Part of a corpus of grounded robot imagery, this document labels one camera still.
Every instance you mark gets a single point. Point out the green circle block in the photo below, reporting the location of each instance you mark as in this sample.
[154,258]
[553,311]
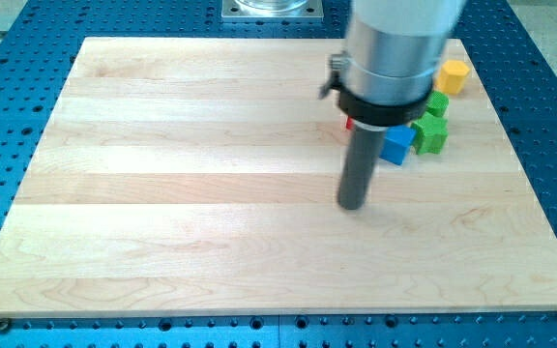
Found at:
[437,104]

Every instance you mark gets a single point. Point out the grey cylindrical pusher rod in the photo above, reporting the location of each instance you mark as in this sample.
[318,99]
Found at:
[365,146]

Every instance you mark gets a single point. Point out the black clamp ring mount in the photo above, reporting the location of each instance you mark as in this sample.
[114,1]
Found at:
[383,102]

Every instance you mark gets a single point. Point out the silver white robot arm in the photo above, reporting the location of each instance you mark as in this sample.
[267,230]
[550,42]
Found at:
[397,38]

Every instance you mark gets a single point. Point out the light wooden board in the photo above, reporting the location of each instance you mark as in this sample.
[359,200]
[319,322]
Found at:
[180,177]

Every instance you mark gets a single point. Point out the silver robot base flange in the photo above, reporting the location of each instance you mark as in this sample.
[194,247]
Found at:
[265,10]

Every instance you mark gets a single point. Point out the blue cube block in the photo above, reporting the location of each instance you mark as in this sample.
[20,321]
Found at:
[397,143]

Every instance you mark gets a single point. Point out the yellow hexagon block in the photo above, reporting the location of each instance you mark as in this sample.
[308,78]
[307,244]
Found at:
[452,77]

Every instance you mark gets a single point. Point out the green star block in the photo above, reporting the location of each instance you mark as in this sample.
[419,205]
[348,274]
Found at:
[431,134]

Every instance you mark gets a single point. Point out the red block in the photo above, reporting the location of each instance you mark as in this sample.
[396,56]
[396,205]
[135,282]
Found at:
[349,123]

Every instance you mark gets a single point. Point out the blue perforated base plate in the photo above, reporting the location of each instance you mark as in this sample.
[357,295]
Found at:
[37,52]

